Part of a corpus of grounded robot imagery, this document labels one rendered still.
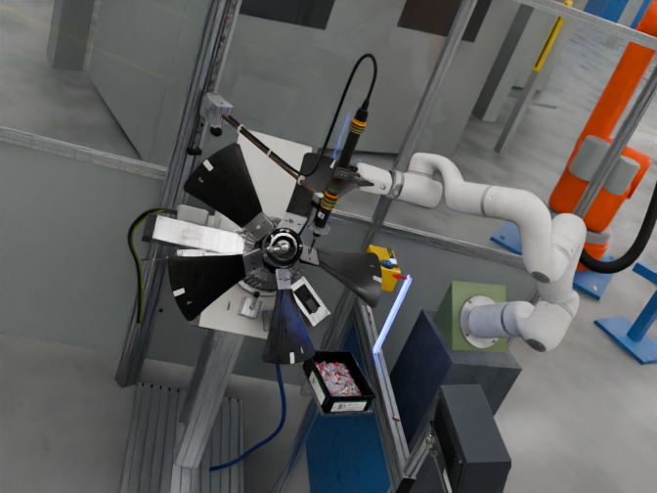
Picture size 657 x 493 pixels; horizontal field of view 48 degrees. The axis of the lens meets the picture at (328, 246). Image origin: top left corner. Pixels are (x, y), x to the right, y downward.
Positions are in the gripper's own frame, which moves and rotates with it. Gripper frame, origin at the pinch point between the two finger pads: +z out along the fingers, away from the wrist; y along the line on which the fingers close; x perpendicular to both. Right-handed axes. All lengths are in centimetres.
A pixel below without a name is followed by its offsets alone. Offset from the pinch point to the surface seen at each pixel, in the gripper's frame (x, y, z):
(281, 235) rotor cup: -24.7, -2.5, 11.0
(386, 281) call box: -46, 21, -37
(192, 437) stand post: -125, 8, 14
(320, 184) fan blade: -12.5, 14.1, 0.7
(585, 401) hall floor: -148, 107, -223
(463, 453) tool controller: -26, -80, -29
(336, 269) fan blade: -31.1, -4.2, -9.2
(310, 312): -49.1, -4.3, -6.4
